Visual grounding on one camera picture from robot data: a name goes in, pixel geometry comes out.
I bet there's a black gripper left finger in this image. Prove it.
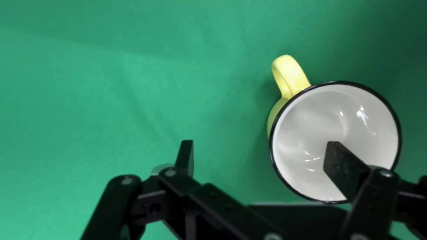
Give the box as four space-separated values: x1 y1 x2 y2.
79 139 285 240

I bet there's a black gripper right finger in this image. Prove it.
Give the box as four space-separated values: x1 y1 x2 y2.
323 140 427 240

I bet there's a yellow enamel mug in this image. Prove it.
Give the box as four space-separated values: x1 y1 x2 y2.
265 54 404 206

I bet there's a green table cloth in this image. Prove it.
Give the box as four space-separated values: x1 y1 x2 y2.
0 0 427 240

